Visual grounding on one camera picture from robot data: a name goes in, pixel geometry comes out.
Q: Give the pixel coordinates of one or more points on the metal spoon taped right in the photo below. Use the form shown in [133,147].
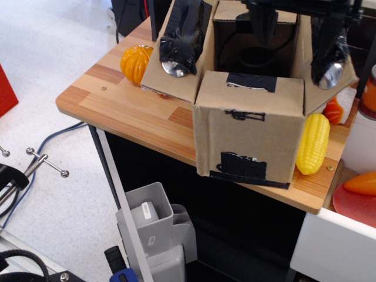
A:
[331,78]

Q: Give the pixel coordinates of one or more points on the metal spoon taped left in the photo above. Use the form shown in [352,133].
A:
[183,39]

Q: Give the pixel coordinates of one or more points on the white drawer unit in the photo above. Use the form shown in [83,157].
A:
[332,247]

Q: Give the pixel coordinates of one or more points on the metal clamp with handle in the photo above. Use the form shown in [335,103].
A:
[17,180]

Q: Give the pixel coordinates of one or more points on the red toy tomato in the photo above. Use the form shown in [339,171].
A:
[164,96]

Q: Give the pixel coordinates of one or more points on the orange toy pumpkin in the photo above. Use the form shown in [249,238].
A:
[134,62]

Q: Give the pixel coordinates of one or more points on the metal spoon taped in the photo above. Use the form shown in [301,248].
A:
[331,78]
[183,39]

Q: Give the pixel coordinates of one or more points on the grey plastic bin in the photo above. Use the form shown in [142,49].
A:
[158,237]

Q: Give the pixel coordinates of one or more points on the red box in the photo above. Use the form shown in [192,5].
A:
[8,96]

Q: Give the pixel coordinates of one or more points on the orange toy carrot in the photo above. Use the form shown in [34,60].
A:
[362,184]

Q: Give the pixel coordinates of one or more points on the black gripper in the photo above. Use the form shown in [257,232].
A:
[329,37]

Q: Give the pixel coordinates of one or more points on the orange white toy sushi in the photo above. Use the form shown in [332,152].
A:
[338,109]

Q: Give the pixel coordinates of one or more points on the brown cardboard box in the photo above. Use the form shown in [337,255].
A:
[248,128]

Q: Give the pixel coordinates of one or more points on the orange label can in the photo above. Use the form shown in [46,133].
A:
[367,103]

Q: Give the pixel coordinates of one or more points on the red plate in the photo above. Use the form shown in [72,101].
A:
[358,207]

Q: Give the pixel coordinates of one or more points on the blue black tool handle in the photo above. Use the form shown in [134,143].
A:
[120,272]

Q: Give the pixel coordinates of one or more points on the yellow toy corn cob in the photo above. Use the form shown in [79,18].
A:
[313,145]

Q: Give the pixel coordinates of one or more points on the black device on floor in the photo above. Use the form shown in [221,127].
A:
[128,15]

